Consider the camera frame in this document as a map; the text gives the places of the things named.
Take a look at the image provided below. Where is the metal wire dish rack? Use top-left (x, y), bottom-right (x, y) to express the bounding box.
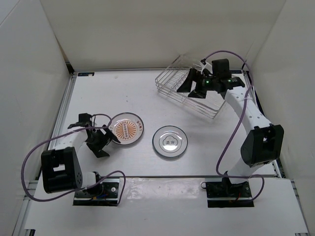
top-left (155, 54), bottom-right (228, 120)

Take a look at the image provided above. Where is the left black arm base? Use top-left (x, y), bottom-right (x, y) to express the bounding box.
top-left (72, 172), bottom-right (126, 207)

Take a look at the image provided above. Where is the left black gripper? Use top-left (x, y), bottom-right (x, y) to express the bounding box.
top-left (85, 124), bottom-right (120, 157)

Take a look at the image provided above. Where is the white green-rimmed plate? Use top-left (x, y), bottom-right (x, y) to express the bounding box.
top-left (152, 125), bottom-right (188, 159)
top-left (152, 139), bottom-right (188, 161)

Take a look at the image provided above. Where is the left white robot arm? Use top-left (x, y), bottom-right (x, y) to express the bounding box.
top-left (41, 113), bottom-right (120, 197)

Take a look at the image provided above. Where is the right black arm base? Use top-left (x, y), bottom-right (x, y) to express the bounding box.
top-left (200, 177), bottom-right (254, 208)

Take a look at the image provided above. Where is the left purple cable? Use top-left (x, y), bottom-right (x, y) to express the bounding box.
top-left (21, 113), bottom-right (126, 206)

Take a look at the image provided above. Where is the orange sunburst pattern plate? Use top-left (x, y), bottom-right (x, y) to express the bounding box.
top-left (109, 112), bottom-right (144, 146)

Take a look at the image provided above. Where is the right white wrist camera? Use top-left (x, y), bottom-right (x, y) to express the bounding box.
top-left (200, 59), bottom-right (213, 76)

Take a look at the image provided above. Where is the blue table label sticker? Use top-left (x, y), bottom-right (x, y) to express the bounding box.
top-left (77, 72), bottom-right (95, 77)

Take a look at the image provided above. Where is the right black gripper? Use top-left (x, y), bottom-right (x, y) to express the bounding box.
top-left (177, 68), bottom-right (218, 99)

